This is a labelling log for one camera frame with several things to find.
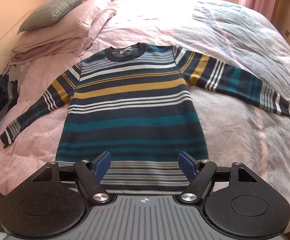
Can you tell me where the striped knit sweater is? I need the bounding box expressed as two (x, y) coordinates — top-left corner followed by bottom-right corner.
(0, 43), (289, 194)

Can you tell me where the pink grey bed duvet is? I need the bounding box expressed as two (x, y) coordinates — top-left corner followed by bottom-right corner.
(0, 0), (290, 234)

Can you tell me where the lower pink pillow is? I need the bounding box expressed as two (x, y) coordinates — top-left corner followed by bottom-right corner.
(8, 37), (95, 65)

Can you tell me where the grey checked pillow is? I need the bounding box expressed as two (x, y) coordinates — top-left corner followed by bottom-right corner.
(18, 0), (85, 33)

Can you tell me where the pink pillow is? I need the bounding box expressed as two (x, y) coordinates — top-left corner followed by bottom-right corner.
(12, 0), (115, 54)
(8, 37), (95, 65)

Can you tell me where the small brass wall plate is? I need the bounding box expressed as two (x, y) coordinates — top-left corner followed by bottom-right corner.
(285, 30), (290, 37)

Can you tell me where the upper pink pillow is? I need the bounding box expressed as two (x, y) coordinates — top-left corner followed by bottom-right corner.
(12, 0), (115, 54)

